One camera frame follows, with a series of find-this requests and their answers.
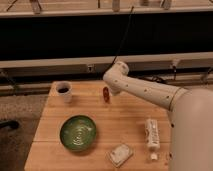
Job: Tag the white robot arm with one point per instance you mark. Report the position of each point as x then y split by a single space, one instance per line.
190 116

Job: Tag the green ceramic bowl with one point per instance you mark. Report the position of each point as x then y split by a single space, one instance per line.
78 133

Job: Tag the white cup with dark liquid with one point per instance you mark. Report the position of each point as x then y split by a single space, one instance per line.
64 90

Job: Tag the white tube bottle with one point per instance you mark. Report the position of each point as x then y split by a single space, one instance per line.
152 138

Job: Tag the small white packet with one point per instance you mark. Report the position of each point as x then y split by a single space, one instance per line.
120 154

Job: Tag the black object at left edge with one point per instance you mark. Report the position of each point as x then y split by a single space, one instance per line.
11 123

